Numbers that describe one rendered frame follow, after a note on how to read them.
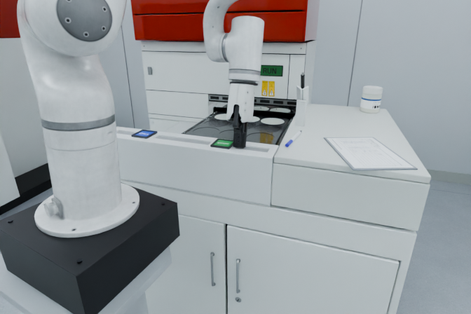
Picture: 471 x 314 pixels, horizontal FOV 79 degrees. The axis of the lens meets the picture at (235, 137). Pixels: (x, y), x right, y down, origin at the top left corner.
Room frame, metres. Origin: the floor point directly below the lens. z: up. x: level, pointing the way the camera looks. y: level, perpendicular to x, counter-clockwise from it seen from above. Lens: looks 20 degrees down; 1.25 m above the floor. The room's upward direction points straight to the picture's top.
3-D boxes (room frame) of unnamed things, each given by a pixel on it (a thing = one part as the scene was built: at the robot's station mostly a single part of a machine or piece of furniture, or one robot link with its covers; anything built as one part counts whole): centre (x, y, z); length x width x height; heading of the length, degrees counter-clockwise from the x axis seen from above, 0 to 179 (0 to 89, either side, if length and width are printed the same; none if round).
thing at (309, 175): (0.89, -0.36, 0.89); 0.62 x 0.35 x 0.14; 162
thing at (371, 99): (1.10, -0.53, 1.01); 0.07 x 0.07 x 0.10
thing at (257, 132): (1.11, -0.02, 0.90); 0.34 x 0.34 x 0.01; 72
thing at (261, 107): (1.31, -0.08, 0.89); 0.44 x 0.02 x 0.10; 72
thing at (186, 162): (0.79, 0.15, 0.89); 0.55 x 0.09 x 0.14; 72
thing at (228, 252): (0.98, -0.07, 0.41); 0.97 x 0.64 x 0.82; 72
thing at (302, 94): (0.93, -0.22, 1.03); 0.06 x 0.04 x 0.13; 162
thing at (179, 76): (1.38, 0.09, 1.02); 0.82 x 0.03 x 0.40; 72
